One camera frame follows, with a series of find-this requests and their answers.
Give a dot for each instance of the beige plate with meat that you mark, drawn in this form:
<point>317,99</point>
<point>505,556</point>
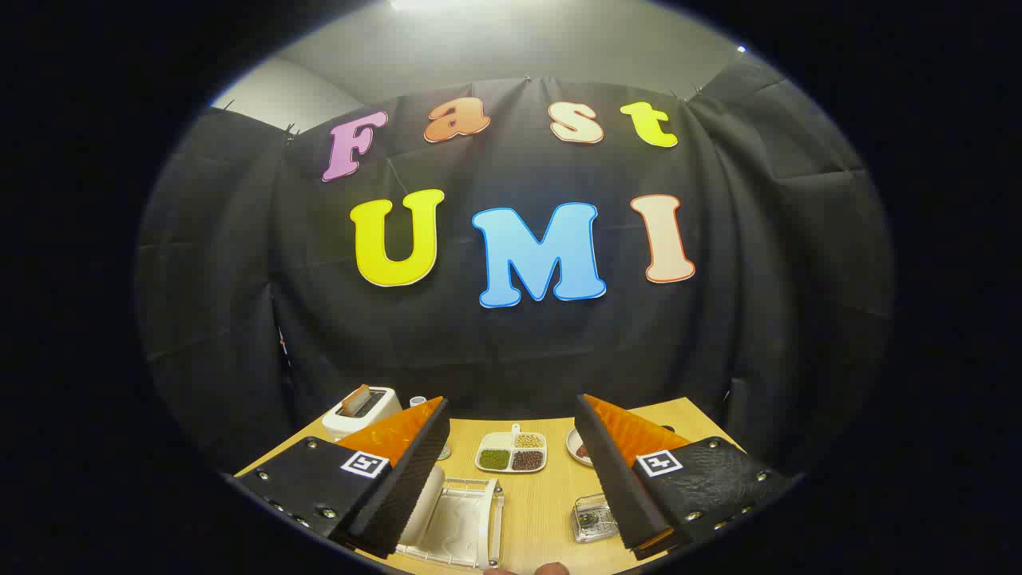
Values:
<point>575,443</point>

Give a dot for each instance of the white toaster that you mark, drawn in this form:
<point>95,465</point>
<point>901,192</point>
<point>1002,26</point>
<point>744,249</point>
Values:
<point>375,403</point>

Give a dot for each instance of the white divided dish with beans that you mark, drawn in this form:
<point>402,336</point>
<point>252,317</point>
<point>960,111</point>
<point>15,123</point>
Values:
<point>511,452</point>

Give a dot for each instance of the brown bread slice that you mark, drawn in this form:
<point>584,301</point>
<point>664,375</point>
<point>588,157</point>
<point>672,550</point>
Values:
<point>355,397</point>

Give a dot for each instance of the brown meat piece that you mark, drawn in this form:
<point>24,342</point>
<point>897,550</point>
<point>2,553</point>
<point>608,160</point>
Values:
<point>582,452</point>

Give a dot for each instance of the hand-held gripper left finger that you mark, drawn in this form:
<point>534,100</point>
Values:
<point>407,487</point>

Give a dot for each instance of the metal mesh basket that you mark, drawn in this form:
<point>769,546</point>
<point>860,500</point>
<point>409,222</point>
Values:
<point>595,519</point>

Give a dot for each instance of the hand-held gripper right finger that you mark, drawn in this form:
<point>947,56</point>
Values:
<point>619,495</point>

